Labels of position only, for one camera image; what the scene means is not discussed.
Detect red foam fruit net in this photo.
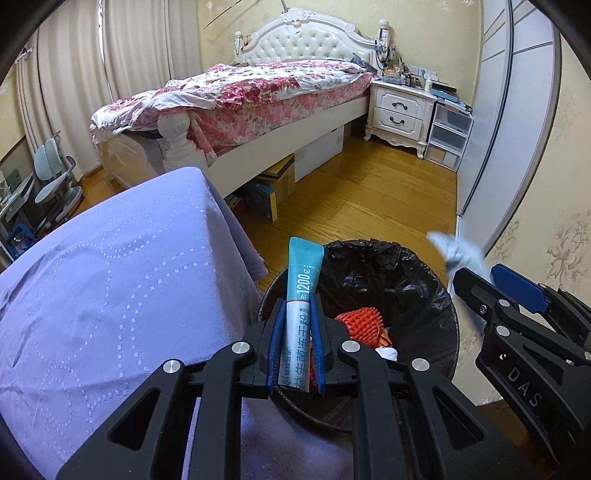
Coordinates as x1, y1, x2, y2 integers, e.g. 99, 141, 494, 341
335, 307, 384, 348

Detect silver white sachet packet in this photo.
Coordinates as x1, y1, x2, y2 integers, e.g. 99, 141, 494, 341
427, 231, 490, 280

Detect teal white tube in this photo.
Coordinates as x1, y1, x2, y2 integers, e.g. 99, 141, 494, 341
279, 237, 324, 392

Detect orange plastic wrapper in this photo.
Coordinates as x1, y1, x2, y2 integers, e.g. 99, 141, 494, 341
379, 328, 393, 348

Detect black trash bin with bag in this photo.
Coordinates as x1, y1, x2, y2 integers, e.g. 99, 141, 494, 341
257, 239, 460, 436

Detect purple bed sheet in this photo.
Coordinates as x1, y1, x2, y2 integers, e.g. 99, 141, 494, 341
1, 168, 266, 479

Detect translucent plastic drawer unit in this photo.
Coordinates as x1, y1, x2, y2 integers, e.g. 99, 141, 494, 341
425, 101, 473, 172

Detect white sliding wardrobe door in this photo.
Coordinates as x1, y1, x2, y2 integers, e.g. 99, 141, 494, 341
457, 0, 562, 253

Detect blue box under bed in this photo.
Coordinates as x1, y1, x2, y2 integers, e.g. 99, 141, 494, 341
242, 182, 279, 222

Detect cardboard box under bed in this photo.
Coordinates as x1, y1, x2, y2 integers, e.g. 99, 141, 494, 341
256, 154, 296, 204

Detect white nightstand with drawers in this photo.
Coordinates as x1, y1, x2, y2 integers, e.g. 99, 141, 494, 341
363, 79, 437, 159

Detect white storage box under bed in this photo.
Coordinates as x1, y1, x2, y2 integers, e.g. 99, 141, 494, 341
294, 126, 345, 182

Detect white study desk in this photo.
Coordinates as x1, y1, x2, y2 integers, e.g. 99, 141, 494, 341
0, 173, 37, 240

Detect light blue desk chair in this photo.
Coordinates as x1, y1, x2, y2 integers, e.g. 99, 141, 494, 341
33, 133, 84, 235

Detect pink floral quilt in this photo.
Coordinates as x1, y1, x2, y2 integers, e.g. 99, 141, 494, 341
89, 59, 373, 165

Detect white bed with tufted headboard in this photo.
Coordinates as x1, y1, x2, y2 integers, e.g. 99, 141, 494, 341
89, 8, 379, 195

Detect beige curtains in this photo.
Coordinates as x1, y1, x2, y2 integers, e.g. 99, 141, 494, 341
14, 0, 201, 179

